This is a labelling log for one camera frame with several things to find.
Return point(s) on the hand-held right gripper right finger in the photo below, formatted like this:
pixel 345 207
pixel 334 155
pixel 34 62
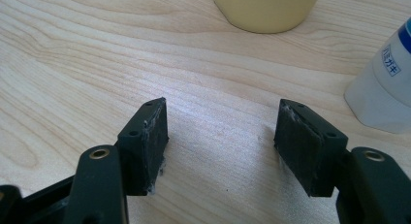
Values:
pixel 302 153

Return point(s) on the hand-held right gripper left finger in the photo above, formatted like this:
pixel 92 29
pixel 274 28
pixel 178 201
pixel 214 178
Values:
pixel 142 159

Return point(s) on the white toothpaste tube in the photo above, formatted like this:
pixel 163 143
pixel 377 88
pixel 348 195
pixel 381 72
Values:
pixel 384 88

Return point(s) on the yellow mug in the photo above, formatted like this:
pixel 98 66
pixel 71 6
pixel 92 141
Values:
pixel 266 10

